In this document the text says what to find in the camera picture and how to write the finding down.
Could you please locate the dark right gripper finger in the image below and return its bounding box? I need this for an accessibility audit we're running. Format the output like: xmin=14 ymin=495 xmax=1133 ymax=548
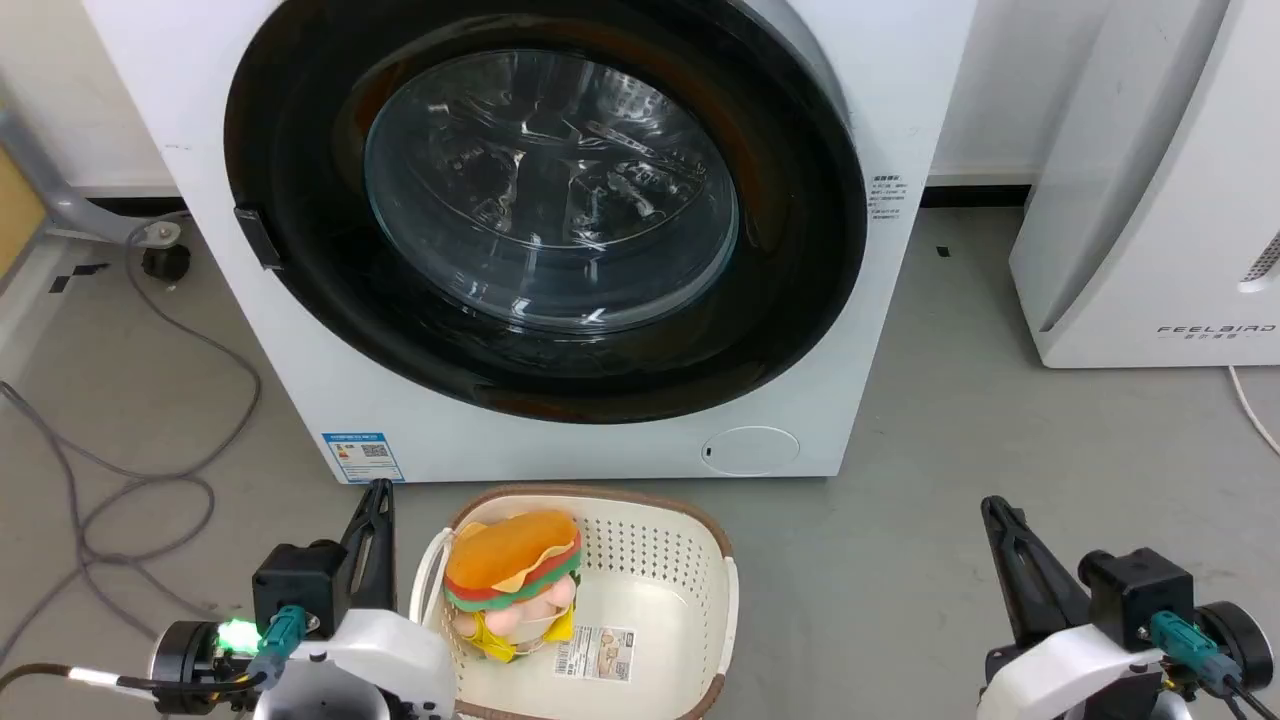
xmin=980 ymin=495 xmax=1051 ymax=649
xmin=1000 ymin=503 xmax=1093 ymax=641

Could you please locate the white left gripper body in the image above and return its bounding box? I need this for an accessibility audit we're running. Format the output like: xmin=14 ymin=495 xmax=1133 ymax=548
xmin=150 ymin=608 xmax=457 ymax=720

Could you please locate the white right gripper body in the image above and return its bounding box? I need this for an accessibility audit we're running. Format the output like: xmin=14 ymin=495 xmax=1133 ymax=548
xmin=975 ymin=600 xmax=1277 ymax=720

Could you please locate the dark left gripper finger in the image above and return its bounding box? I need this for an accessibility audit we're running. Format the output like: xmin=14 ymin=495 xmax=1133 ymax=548
xmin=366 ymin=480 xmax=398 ymax=613
xmin=338 ymin=480 xmax=379 ymax=613

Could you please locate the white front-load washing machine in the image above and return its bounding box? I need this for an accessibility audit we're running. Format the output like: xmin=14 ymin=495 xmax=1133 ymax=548
xmin=82 ymin=0 xmax=979 ymax=486

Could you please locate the black round washer door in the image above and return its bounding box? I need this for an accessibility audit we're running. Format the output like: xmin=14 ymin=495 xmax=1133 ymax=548
xmin=223 ymin=0 xmax=869 ymax=425

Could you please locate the blue energy label sticker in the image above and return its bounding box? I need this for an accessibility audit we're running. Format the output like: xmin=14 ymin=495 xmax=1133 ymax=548
xmin=322 ymin=432 xmax=405 ymax=485

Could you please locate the hamburger plush doll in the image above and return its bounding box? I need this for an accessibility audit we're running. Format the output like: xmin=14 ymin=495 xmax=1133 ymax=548
xmin=442 ymin=510 xmax=583 ymax=663

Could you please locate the paper label with barcode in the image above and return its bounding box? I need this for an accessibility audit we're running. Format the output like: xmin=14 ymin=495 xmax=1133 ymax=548
xmin=554 ymin=625 xmax=637 ymax=683

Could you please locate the white perforated laundry basket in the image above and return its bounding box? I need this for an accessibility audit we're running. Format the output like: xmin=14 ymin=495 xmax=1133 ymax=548
xmin=408 ymin=484 xmax=741 ymax=720

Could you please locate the round white filter cover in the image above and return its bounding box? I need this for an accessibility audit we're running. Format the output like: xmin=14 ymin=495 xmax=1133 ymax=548
xmin=700 ymin=426 xmax=801 ymax=477

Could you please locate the black caster wheel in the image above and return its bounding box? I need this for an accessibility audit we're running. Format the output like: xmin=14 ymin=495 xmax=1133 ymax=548
xmin=142 ymin=243 xmax=191 ymax=283

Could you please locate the small printed text sticker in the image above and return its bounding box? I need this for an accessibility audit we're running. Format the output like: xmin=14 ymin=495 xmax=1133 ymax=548
xmin=868 ymin=172 xmax=909 ymax=221

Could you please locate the white floor-standing appliance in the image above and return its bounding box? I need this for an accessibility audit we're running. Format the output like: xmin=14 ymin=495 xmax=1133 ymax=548
xmin=1008 ymin=0 xmax=1280 ymax=369

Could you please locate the grey metal furniture leg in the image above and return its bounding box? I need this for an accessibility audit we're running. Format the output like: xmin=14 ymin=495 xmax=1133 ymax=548
xmin=0 ymin=100 xmax=186 ymax=247

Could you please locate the left gripper cable teal plug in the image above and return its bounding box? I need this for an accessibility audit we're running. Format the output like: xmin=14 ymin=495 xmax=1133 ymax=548
xmin=0 ymin=604 xmax=307 ymax=701

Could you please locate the gripper cable teal plug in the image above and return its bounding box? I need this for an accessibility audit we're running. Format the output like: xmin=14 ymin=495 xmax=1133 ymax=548
xmin=1148 ymin=612 xmax=1280 ymax=720
xmin=0 ymin=604 xmax=307 ymax=701

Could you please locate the right gripper cable teal plug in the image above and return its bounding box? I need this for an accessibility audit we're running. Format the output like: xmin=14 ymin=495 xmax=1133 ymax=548
xmin=1148 ymin=612 xmax=1280 ymax=720

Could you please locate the long grey floor cable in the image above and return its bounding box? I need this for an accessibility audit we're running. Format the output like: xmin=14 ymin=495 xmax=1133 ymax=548
xmin=0 ymin=215 xmax=263 ymax=663

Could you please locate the thin white cable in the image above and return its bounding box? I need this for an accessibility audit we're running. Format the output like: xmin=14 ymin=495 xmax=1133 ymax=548
xmin=1228 ymin=365 xmax=1280 ymax=456

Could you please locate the black rectangular plastic piece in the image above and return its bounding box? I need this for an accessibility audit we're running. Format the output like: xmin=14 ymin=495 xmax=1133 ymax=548
xmin=234 ymin=205 xmax=284 ymax=271

